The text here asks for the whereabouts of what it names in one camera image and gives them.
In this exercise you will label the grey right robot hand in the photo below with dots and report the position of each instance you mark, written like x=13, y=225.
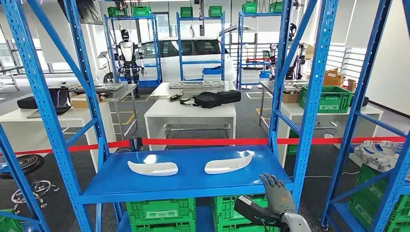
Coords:
x=280, y=201

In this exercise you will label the white curved plastic part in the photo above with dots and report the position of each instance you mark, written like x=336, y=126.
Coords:
x=153, y=169
x=224, y=166

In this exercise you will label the black shoulder bag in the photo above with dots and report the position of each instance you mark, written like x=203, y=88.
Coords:
x=206, y=100

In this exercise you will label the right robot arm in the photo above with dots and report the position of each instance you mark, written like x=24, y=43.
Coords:
x=298, y=224

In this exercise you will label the blue steel shelf rack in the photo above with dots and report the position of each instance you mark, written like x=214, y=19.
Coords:
x=354, y=112
x=128, y=18
x=25, y=192
x=192, y=182
x=239, y=48
x=200, y=62

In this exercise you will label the grey cast metal part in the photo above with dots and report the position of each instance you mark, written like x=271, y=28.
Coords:
x=378, y=157

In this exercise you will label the red barrier tape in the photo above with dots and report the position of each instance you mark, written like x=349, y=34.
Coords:
x=208, y=141

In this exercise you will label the black hard case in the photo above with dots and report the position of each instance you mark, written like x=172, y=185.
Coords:
x=27, y=102
x=229, y=96

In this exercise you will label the metal table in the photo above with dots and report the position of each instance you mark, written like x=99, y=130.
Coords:
x=265, y=84
x=121, y=91

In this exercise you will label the white table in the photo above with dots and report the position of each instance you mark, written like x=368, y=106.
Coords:
x=192, y=112
x=160, y=91
x=373, y=112
x=32, y=128

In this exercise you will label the open cardboard box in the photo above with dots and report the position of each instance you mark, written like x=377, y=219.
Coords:
x=332, y=79

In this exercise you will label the white black humanoid robot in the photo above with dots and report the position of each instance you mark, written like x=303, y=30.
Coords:
x=127, y=51
x=302, y=59

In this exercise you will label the grey parts tray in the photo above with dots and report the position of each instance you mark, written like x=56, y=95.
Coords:
x=195, y=84

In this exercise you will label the blue plastic bin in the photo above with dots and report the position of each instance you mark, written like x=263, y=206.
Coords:
x=212, y=71

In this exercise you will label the white car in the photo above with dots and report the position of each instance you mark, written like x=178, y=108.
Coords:
x=168, y=69

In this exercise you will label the black laptop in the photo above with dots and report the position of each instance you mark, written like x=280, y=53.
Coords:
x=59, y=97

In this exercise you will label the black round stool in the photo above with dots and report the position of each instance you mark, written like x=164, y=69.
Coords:
x=25, y=161

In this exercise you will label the black barrier tape post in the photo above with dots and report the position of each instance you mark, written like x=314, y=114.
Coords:
x=135, y=143

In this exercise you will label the black wall monitor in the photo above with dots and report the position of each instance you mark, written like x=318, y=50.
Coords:
x=91, y=12

